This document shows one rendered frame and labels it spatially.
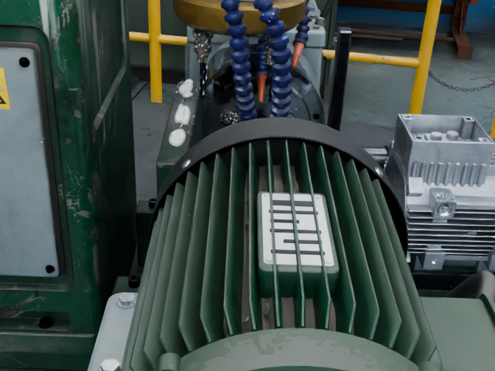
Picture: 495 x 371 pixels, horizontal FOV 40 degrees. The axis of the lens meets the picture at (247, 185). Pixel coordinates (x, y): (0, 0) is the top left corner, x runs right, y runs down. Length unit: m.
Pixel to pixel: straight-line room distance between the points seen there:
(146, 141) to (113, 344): 1.20
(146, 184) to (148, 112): 0.42
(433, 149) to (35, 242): 0.57
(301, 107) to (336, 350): 0.96
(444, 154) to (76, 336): 0.59
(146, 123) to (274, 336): 1.57
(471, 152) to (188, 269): 0.73
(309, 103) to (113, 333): 0.74
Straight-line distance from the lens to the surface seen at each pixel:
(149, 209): 1.21
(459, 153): 1.02
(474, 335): 0.38
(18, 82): 0.83
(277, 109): 0.77
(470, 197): 1.04
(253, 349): 0.28
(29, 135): 0.85
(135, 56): 4.36
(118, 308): 0.61
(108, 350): 0.57
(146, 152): 1.68
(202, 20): 0.88
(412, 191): 1.00
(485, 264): 1.10
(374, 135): 1.84
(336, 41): 1.10
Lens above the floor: 1.55
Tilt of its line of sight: 29 degrees down
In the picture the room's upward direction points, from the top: 3 degrees clockwise
